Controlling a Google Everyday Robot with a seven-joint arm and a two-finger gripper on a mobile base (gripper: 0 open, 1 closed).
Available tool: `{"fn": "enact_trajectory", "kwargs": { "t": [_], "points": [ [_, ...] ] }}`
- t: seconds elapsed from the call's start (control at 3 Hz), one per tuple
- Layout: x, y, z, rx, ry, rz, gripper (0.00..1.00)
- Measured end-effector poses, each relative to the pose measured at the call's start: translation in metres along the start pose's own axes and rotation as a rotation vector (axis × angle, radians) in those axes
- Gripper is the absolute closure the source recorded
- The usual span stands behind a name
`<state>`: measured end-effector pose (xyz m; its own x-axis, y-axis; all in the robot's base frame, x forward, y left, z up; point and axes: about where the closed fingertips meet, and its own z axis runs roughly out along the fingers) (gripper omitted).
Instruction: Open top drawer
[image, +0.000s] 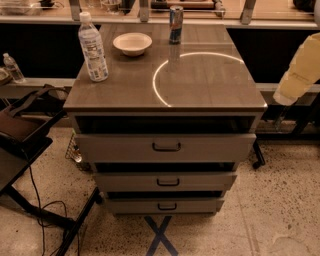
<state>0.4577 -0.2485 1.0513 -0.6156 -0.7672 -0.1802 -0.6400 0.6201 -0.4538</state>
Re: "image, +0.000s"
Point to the black side table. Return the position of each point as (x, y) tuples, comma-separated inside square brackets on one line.
[(12, 167)]

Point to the grey middle drawer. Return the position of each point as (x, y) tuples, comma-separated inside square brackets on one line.
[(163, 177)]

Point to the white paper bowl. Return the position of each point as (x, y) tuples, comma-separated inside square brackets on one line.
[(132, 44)]

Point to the grey top drawer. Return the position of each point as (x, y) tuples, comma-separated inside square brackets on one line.
[(142, 139)]

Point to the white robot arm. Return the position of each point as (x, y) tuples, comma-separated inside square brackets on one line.
[(303, 72)]

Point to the grey bottom drawer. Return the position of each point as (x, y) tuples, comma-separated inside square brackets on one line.
[(164, 202)]

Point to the black caster wheel leg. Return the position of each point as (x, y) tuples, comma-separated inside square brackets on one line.
[(260, 159)]

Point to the large clear water bottle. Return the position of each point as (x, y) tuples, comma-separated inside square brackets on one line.
[(92, 48)]

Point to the grey drawer cabinet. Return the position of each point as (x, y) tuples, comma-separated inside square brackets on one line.
[(204, 75)]

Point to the blue silver energy drink can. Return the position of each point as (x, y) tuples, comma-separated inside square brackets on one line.
[(175, 24)]

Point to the small water bottle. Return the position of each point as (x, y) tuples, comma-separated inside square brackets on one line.
[(13, 68)]

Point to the grey drawer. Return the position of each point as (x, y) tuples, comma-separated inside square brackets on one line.
[(163, 177), (164, 202), (142, 139)]

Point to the wire basket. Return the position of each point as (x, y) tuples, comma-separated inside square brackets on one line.
[(73, 153)]

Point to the brown bag with strap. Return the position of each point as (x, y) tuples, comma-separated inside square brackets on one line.
[(20, 135)]

